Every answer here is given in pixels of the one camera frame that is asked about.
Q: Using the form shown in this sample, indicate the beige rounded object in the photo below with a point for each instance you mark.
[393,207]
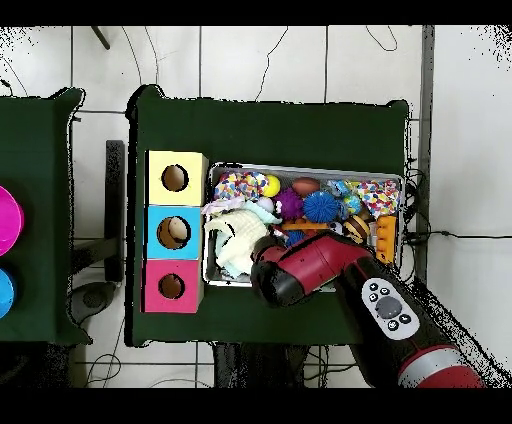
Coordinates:
[178,230]

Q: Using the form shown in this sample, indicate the purple spiky toy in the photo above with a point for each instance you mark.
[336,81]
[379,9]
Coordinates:
[288,204]

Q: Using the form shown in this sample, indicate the blue round bowl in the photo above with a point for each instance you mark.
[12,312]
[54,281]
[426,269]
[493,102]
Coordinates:
[5,294]

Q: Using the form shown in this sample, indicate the black stand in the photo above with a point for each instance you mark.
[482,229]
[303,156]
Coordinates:
[115,200]

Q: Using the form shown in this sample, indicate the grey round floor base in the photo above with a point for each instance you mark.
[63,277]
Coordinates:
[94,298]

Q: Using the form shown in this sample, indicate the wooden box with three holes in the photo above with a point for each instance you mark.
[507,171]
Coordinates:
[192,196]

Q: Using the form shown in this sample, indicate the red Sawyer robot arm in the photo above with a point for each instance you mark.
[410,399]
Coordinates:
[320,260]

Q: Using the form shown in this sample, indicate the blue spiky ball with eyes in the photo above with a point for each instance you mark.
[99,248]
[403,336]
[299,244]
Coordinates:
[320,207]

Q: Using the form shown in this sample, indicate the toy burger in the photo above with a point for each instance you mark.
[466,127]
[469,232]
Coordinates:
[356,228]

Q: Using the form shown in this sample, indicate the cream waffle cloth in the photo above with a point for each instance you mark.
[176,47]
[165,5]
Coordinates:
[244,236]

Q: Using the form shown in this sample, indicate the pink round bowl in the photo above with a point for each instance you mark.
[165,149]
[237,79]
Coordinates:
[8,220]

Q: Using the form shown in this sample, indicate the brown toy football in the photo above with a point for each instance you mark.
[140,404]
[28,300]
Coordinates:
[306,186]

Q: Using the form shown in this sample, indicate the orange studded toy block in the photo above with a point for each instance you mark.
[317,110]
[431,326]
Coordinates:
[386,240]

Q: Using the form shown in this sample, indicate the shallow silver mesh bin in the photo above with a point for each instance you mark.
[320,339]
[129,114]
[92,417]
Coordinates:
[208,276]

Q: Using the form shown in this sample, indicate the dark green table cloth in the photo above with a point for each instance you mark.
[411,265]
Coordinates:
[36,128]
[272,132]

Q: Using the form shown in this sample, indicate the yellow ball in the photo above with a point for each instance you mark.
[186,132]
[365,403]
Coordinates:
[272,186]

